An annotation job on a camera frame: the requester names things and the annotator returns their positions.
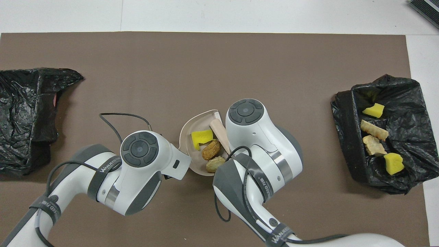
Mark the yellow sponge piece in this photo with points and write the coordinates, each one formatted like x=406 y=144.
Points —
x=201 y=136
x=393 y=164
x=374 y=110

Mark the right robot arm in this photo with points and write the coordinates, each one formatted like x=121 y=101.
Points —
x=257 y=137

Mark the dark ribbed object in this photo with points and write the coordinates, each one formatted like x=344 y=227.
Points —
x=427 y=7

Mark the long brown bread piece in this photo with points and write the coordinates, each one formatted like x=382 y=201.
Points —
x=374 y=129

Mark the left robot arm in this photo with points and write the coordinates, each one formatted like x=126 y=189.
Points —
x=140 y=171

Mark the beige plate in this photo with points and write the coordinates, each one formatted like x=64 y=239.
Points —
x=188 y=128

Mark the round brown cookie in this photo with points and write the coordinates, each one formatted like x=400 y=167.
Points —
x=211 y=150

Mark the tan bread piece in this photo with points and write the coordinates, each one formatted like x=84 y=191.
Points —
x=374 y=145
x=214 y=164

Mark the black bag lined bin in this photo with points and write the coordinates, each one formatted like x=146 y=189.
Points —
x=408 y=113
x=24 y=113

